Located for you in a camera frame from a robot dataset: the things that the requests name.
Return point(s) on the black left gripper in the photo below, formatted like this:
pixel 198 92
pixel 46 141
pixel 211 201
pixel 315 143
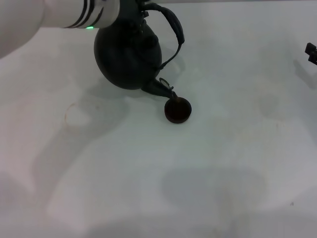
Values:
pixel 130 7

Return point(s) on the small dark teacup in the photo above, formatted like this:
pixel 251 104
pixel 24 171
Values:
pixel 177 112

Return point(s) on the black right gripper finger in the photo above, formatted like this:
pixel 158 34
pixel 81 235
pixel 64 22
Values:
pixel 311 48
pixel 313 60

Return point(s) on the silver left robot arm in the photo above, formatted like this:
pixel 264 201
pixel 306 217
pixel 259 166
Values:
pixel 49 17

